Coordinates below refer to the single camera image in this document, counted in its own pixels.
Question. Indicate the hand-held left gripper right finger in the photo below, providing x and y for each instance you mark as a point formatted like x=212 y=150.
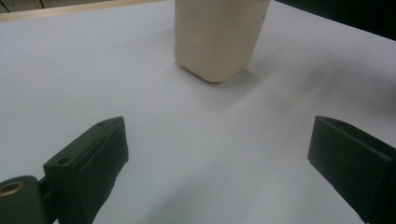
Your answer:
x=358 y=168

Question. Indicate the wooden table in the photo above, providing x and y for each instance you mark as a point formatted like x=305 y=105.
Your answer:
x=62 y=11

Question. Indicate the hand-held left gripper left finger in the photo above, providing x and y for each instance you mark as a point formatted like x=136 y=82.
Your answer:
x=87 y=168

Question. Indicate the black curtain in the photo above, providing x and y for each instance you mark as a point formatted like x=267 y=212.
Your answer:
x=348 y=12

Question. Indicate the cream square cup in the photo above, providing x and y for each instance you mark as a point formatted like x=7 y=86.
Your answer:
x=218 y=37

